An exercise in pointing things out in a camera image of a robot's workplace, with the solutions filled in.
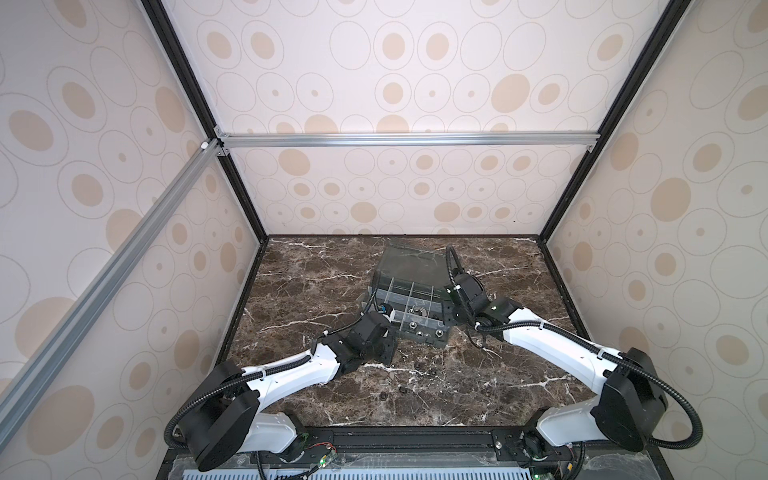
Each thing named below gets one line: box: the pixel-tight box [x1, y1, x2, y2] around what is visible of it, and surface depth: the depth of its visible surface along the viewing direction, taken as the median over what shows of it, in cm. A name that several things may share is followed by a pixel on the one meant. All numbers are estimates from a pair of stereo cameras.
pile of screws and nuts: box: [379, 361, 428, 400], surface depth 85 cm
